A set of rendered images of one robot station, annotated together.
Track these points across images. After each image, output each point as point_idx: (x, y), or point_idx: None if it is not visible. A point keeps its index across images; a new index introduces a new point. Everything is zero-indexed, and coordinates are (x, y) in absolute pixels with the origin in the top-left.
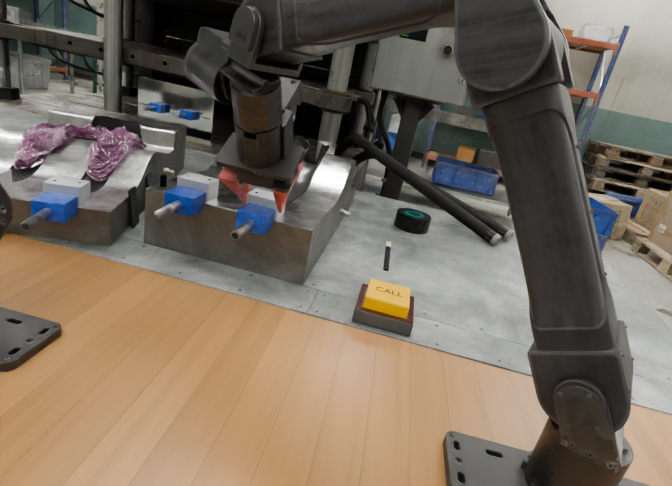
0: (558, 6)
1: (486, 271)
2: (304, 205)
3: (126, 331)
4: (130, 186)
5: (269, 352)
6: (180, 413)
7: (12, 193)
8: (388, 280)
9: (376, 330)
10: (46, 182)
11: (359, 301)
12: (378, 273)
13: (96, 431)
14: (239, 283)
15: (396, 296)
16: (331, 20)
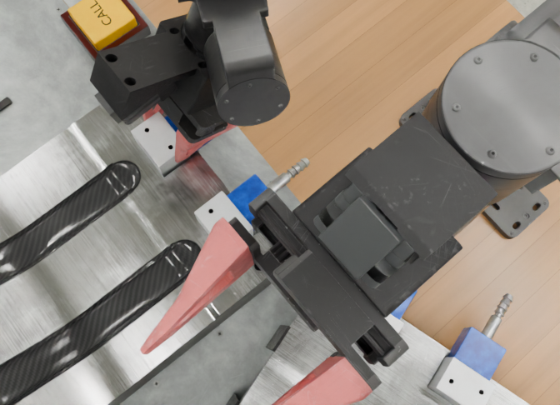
0: None
1: None
2: (74, 167)
3: (352, 105)
4: (274, 367)
5: None
6: (345, 7)
7: (430, 357)
8: (31, 79)
9: (139, 12)
10: (399, 321)
11: (133, 32)
12: (27, 98)
13: (394, 17)
14: (219, 139)
15: (101, 3)
16: None
